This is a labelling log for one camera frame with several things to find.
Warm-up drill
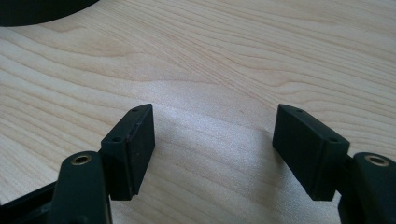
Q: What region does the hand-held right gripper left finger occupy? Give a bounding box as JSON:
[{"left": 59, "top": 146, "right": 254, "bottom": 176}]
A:
[{"left": 100, "top": 103, "right": 156, "bottom": 202}]

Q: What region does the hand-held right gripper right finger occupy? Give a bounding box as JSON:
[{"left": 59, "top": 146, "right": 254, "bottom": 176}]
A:
[{"left": 272, "top": 104, "right": 351, "bottom": 202}]

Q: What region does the black round object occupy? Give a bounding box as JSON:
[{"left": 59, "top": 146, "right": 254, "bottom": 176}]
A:
[{"left": 0, "top": 0, "right": 101, "bottom": 28}]

